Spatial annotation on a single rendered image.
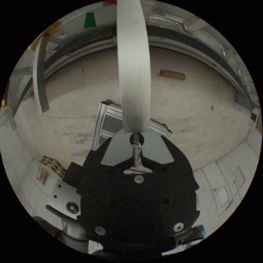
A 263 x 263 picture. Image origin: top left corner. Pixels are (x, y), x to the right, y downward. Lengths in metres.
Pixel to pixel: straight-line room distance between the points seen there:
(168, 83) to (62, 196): 1.14
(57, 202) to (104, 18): 0.50
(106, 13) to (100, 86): 0.86
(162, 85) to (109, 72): 0.62
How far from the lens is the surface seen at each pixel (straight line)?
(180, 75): 1.03
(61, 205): 0.26
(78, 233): 0.41
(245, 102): 2.71
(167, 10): 0.59
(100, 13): 0.31
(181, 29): 0.40
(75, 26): 0.34
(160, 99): 1.01
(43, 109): 0.26
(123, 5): 0.15
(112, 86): 0.97
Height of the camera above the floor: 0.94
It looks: 59 degrees down
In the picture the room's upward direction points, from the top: 177 degrees counter-clockwise
